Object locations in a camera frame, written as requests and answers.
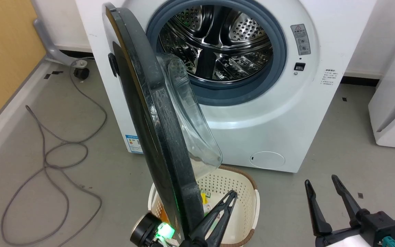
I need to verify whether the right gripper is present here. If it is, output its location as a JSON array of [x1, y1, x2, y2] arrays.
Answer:
[[304, 175, 395, 247]]

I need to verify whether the grey warning sticker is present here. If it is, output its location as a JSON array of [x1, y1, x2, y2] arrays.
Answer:
[[290, 24, 312, 56]]

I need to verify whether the stainless steel washer drum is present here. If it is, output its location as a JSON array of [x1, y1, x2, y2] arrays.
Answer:
[[158, 5, 274, 83]]

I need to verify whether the blue energy label sticker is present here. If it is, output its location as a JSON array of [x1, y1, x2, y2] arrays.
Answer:
[[125, 134, 144, 154]]

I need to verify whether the grey power cable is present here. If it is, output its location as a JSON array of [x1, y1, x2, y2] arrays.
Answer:
[[0, 59, 108, 247]]

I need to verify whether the white front-load washing machine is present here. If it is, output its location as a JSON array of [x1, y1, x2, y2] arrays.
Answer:
[[75, 0, 378, 174]]

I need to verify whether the cream perforated laundry basket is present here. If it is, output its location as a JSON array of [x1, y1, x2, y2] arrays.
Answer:
[[148, 166, 260, 247]]

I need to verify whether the grey rubber door gasket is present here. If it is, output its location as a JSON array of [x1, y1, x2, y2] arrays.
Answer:
[[145, 0, 287, 107]]

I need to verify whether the grey metal stand leg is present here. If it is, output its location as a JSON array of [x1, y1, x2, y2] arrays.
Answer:
[[33, 19, 88, 68]]

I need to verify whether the black round washing machine door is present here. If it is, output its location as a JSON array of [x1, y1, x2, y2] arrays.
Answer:
[[102, 3, 224, 247]]

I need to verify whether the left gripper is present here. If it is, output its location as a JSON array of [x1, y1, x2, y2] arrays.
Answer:
[[130, 191, 238, 247]]

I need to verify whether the round white filter cover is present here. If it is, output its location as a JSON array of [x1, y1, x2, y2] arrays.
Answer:
[[250, 151, 285, 169]]

